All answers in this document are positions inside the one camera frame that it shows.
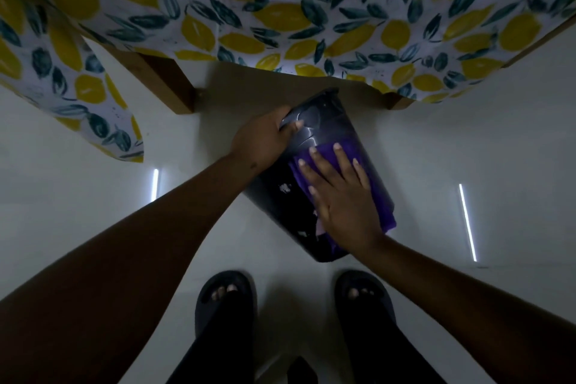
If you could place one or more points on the person's right hand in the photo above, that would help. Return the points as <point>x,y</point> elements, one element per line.
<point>344,208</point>

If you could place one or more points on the person's left hand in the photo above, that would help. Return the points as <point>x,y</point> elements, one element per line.
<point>258,140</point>

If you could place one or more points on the person's right thumb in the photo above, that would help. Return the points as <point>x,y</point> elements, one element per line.
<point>314,198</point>

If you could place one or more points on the person's right middle finger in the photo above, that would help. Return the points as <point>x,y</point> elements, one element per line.
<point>323,165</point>

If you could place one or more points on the person's right little finger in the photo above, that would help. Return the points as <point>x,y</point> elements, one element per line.
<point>361,174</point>

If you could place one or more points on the person's left thumb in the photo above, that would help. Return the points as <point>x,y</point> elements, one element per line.
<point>292,127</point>

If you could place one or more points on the black plastic waste bin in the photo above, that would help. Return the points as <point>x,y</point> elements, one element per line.
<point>279,199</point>

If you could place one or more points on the purple cleaning cloth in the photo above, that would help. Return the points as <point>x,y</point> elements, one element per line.
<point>382,212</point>

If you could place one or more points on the person's right forearm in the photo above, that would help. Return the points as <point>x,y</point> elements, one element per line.
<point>463,311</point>

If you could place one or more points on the person's left forearm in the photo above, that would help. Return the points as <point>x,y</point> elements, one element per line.
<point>126,262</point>

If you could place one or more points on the black right slipper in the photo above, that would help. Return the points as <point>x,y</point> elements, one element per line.
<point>360,280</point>

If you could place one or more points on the black slipper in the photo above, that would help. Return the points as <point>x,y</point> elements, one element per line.
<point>225,282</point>
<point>360,280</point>

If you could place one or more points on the lemon print tablecloth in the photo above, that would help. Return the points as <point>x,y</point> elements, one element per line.
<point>288,5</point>

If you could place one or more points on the black left slipper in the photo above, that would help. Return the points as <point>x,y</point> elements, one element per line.
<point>225,282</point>

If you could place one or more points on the wooden table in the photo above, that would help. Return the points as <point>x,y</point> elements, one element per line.
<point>162,80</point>

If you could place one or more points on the person's right leg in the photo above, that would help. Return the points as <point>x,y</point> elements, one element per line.
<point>382,352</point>

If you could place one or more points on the person's leg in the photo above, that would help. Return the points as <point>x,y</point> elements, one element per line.
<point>220,347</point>
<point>382,352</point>

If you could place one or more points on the person's left leg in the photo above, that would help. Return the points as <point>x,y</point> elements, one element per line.
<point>220,347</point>

